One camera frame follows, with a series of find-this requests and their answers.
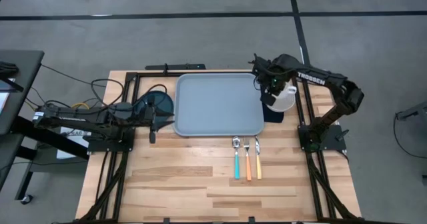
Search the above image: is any yellow-handled knife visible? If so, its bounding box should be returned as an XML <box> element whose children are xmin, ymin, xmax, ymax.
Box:
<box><xmin>254</xmin><ymin>135</ymin><xmax>264</xmax><ymax>180</ymax></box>

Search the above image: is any teal-handled spoon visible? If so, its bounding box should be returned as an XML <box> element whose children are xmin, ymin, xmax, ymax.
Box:
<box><xmin>232</xmin><ymin>136</ymin><xmax>242</xmax><ymax>180</ymax></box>

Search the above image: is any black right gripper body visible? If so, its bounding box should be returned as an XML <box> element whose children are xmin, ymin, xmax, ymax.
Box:
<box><xmin>260</xmin><ymin>69</ymin><xmax>288</xmax><ymax>107</ymax></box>

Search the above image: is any black floor cable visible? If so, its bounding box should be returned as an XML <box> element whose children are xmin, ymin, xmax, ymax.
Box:
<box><xmin>392</xmin><ymin>112</ymin><xmax>427</xmax><ymax>160</ymax></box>

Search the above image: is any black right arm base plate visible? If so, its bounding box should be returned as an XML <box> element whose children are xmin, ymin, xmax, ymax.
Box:
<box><xmin>298</xmin><ymin>123</ymin><xmax>350</xmax><ymax>152</ymax></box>

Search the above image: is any dark navy cloth napkin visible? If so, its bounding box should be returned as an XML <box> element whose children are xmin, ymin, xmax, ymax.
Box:
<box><xmin>262</xmin><ymin>101</ymin><xmax>286</xmax><ymax>125</ymax></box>

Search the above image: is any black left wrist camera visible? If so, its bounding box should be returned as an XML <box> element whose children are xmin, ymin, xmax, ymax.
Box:
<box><xmin>133</xmin><ymin>107</ymin><xmax>149</xmax><ymax>127</ymax></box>

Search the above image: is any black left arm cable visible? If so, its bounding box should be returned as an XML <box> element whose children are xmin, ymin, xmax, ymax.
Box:
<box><xmin>90</xmin><ymin>78</ymin><xmax>168</xmax><ymax>118</ymax></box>

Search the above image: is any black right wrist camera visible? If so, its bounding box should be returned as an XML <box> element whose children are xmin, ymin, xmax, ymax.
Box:
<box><xmin>252</xmin><ymin>53</ymin><xmax>272</xmax><ymax>74</ymax></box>

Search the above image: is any yellow cable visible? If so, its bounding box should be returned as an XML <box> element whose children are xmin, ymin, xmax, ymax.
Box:
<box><xmin>71</xmin><ymin>101</ymin><xmax>91</xmax><ymax>111</ymax></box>

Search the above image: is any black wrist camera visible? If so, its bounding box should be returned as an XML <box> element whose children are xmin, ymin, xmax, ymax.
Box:
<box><xmin>252</xmin><ymin>53</ymin><xmax>272</xmax><ymax>74</ymax></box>
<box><xmin>133</xmin><ymin>107</ymin><xmax>149</xmax><ymax>127</ymax></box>

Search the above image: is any white ribbed bowl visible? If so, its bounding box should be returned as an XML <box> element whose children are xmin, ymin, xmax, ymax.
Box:
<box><xmin>266</xmin><ymin>83</ymin><xmax>297</xmax><ymax>113</ymax></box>

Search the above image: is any black bundle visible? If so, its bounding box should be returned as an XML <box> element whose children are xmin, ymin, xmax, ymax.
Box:
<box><xmin>0</xmin><ymin>61</ymin><xmax>19</xmax><ymax>80</ymax></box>

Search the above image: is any black bar with blue light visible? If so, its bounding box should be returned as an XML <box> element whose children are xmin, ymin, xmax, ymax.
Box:
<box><xmin>144</xmin><ymin>63</ymin><xmax>207</xmax><ymax>71</ymax></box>

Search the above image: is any black desk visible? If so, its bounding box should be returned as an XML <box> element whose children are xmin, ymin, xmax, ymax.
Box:
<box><xmin>0</xmin><ymin>49</ymin><xmax>91</xmax><ymax>201</ymax></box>

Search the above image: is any orange-handled fork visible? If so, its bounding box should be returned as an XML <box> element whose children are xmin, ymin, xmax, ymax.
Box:
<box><xmin>243</xmin><ymin>136</ymin><xmax>253</xmax><ymax>181</ymax></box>

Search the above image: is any grey plastic tray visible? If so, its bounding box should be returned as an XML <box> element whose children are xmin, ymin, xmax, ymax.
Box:
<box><xmin>173</xmin><ymin>72</ymin><xmax>266</xmax><ymax>137</ymax></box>

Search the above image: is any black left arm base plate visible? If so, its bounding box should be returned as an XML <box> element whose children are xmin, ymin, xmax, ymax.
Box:
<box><xmin>87</xmin><ymin>130</ymin><xmax>135</xmax><ymax>153</ymax></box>

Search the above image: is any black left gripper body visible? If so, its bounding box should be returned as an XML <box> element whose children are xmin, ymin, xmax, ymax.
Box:
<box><xmin>141</xmin><ymin>95</ymin><xmax>160</xmax><ymax>144</ymax></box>

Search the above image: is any dark teal plate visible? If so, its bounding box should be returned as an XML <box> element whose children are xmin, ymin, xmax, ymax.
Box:
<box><xmin>135</xmin><ymin>90</ymin><xmax>175</xmax><ymax>127</ymax></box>

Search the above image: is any white paper sheet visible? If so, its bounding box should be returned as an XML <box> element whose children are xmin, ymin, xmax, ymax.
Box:
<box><xmin>0</xmin><ymin>78</ymin><xmax>17</xmax><ymax>117</ymax></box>

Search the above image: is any black aluminium table frame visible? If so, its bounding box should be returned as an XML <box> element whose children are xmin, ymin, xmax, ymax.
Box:
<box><xmin>77</xmin><ymin>69</ymin><xmax>363</xmax><ymax>224</ymax></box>

